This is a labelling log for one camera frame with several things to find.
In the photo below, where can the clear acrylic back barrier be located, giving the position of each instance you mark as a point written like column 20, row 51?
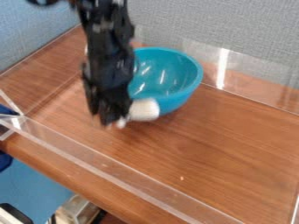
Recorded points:
column 256, row 79

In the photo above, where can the clear acrylic left bracket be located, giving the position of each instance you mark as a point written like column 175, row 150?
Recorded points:
column 11, row 117

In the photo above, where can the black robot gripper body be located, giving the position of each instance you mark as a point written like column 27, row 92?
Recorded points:
column 108, row 71

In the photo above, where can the brown white toy mushroom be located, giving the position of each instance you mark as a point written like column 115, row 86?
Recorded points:
column 143, row 110

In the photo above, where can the grey metal frame below table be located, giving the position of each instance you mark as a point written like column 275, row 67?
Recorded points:
column 76, row 211

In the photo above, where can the clear acrylic front barrier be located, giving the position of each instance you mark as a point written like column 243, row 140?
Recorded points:
column 120, row 175

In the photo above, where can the clear acrylic barrier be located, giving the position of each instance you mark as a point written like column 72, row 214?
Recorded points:
column 256, row 79
column 120, row 175

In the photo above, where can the black white object bottom left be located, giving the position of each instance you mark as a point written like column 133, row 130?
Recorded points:
column 12, row 216

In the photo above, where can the blue ceramic bowl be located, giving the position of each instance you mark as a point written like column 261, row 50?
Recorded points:
column 167, row 76

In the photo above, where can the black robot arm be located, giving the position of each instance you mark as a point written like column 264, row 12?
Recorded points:
column 104, row 21

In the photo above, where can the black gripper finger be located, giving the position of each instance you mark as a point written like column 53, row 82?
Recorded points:
column 92, row 98
column 112, row 110

